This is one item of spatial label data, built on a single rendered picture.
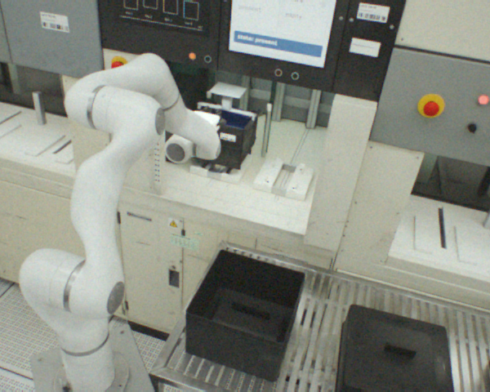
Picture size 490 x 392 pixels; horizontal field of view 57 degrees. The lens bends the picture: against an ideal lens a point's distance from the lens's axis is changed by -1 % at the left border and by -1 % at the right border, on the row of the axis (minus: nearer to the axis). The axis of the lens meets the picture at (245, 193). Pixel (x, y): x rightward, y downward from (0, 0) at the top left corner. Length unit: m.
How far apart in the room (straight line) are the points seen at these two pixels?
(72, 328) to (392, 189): 0.99
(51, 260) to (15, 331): 1.49
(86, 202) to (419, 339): 0.98
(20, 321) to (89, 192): 1.64
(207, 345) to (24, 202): 1.19
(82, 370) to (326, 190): 0.85
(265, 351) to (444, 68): 0.88
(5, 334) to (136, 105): 1.77
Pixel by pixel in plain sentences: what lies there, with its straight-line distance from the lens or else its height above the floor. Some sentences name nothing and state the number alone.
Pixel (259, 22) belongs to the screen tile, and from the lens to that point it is 1.35.
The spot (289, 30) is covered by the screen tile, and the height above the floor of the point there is 1.55.
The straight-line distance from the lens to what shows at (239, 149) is 1.75.
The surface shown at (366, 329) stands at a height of 0.86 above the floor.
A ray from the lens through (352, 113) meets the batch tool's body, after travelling 1.33.
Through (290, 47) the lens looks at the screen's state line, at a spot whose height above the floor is 1.51.
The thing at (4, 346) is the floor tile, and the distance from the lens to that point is 2.49.
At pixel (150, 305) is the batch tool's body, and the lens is 2.20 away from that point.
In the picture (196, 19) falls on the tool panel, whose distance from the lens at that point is 1.41.
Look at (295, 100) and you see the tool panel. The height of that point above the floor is 0.98.
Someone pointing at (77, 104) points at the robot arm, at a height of 1.47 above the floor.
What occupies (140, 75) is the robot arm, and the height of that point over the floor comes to 1.50.
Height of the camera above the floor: 1.89
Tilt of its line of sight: 35 degrees down
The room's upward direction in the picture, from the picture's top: 6 degrees clockwise
